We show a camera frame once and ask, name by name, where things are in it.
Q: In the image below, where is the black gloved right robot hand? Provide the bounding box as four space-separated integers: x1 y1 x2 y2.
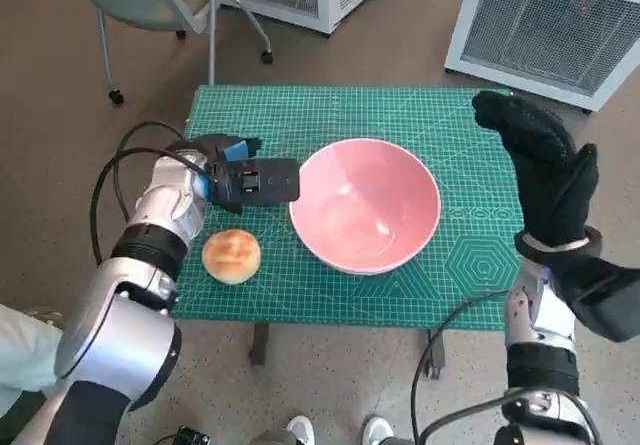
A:
471 90 600 249

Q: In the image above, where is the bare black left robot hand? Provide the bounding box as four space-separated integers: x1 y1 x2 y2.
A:
184 133 265 164

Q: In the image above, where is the round toy bread bun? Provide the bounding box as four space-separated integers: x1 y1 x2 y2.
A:
201 229 263 285

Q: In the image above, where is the pink bowl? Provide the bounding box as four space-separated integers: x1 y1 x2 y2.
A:
288 137 442 276

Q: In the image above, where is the thin grey metal pole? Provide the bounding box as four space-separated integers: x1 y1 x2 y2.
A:
207 0 221 86

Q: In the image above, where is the green cutting mat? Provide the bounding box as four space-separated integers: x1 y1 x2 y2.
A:
169 83 526 331

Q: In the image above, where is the large white mesh cabinet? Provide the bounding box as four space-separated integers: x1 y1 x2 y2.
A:
443 0 640 113

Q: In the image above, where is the grey office chair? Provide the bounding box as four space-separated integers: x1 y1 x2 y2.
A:
59 0 276 106

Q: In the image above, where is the dark table leg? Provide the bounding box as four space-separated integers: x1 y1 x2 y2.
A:
249 322 270 366
424 328 446 380

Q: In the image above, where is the person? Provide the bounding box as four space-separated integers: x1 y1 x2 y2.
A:
0 302 66 406

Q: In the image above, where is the small black device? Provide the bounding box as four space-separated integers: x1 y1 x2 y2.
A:
152 427 211 445

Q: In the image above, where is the white shoe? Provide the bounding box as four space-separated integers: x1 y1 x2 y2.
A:
362 415 395 445
287 415 315 445

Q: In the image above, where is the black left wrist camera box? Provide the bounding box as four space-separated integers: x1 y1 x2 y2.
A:
205 156 303 215

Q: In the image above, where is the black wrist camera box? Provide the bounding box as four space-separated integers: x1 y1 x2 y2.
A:
554 257 640 344
205 156 303 215

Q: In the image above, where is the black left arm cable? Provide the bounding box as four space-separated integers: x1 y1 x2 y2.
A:
89 121 189 266
112 146 209 216

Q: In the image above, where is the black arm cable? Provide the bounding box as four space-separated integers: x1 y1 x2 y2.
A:
410 292 511 445
112 146 209 216
89 121 189 266
418 387 591 445

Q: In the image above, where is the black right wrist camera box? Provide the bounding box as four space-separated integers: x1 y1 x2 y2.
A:
554 257 640 344

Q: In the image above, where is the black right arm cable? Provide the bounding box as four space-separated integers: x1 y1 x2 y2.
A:
418 387 591 445
410 292 511 445

